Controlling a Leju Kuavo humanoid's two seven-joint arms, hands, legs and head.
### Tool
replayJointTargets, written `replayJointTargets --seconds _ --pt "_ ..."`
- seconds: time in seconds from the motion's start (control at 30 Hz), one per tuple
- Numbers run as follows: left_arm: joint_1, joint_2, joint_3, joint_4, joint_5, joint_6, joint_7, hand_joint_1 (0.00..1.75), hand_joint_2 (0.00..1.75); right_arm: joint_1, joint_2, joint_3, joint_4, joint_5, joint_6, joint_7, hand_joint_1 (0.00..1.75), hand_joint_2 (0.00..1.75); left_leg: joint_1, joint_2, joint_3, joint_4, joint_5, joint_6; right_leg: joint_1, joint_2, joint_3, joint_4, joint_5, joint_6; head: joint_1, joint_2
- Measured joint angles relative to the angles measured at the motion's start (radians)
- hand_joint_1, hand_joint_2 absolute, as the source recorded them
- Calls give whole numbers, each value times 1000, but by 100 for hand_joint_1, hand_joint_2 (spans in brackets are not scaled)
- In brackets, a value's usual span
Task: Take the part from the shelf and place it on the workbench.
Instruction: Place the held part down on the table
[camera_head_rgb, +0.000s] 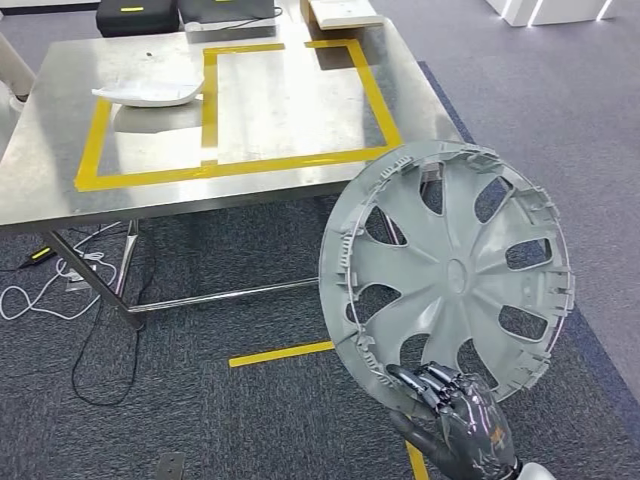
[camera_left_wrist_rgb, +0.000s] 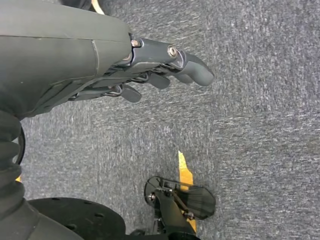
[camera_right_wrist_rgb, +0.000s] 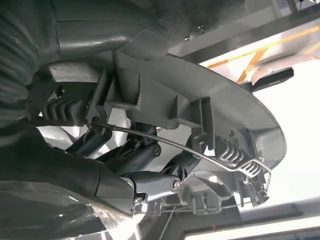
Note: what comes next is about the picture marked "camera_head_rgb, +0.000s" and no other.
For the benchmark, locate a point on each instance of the grey laptop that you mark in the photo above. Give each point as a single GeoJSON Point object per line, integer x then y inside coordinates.
{"type": "Point", "coordinates": [225, 8]}

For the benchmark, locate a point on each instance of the white plastic panel part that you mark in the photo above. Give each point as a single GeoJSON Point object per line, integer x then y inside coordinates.
{"type": "Point", "coordinates": [150, 94]}

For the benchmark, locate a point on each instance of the white lit platform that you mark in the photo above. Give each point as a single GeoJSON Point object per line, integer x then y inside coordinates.
{"type": "Point", "coordinates": [550, 10]}

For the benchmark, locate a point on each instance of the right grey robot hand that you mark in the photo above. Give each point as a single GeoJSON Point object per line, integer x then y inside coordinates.
{"type": "Point", "coordinates": [475, 437]}

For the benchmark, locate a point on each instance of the black adapter with lit strip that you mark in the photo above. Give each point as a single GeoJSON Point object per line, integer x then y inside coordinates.
{"type": "Point", "coordinates": [40, 254]}

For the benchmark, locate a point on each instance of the person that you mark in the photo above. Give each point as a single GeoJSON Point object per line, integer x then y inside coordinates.
{"type": "Point", "coordinates": [12, 66]}

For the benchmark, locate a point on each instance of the brown cardboard box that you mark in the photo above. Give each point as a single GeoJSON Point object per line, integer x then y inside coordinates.
{"type": "Point", "coordinates": [306, 13]}

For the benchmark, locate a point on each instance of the grey plastic wheel hubcap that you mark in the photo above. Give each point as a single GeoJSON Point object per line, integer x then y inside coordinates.
{"type": "Point", "coordinates": [455, 278]}

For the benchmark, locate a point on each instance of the black carry case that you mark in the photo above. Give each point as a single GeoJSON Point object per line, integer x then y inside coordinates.
{"type": "Point", "coordinates": [135, 20]}

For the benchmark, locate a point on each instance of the steel workbench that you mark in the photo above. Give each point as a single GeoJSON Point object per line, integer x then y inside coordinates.
{"type": "Point", "coordinates": [280, 99]}

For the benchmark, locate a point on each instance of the flat white box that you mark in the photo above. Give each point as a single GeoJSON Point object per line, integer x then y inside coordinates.
{"type": "Point", "coordinates": [345, 12]}

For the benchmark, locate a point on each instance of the white power strip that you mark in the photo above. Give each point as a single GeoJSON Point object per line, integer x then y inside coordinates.
{"type": "Point", "coordinates": [80, 278]}

